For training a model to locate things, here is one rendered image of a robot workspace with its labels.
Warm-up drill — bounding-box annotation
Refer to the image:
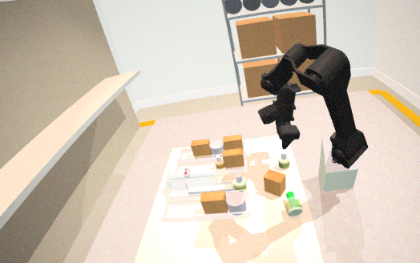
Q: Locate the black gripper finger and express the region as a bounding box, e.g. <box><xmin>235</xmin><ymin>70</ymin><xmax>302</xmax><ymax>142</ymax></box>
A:
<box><xmin>275</xmin><ymin>119</ymin><xmax>284</xmax><ymax>134</ymax></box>
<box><xmin>282</xmin><ymin>140</ymin><xmax>293</xmax><ymax>149</ymax></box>

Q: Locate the brown box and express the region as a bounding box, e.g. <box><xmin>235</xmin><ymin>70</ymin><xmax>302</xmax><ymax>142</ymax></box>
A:
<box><xmin>222</xmin><ymin>148</ymin><xmax>244</xmax><ymax>169</ymax></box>
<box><xmin>191</xmin><ymin>139</ymin><xmax>212</xmax><ymax>157</ymax></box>
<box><xmin>223</xmin><ymin>135</ymin><xmax>244</xmax><ymax>151</ymax></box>
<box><xmin>200</xmin><ymin>191</ymin><xmax>228</xmax><ymax>215</ymax></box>

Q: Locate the orange cube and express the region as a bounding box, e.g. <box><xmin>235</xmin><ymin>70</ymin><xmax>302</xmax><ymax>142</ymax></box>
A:
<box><xmin>264</xmin><ymin>169</ymin><xmax>286</xmax><ymax>197</ymax></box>

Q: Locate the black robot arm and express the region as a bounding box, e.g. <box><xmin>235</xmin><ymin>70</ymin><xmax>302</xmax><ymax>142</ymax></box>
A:
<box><xmin>258</xmin><ymin>43</ymin><xmax>369</xmax><ymax>169</ymax></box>

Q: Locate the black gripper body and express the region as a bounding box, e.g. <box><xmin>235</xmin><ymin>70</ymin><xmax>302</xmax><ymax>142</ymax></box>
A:
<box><xmin>275</xmin><ymin>100</ymin><xmax>300</xmax><ymax>140</ymax></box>

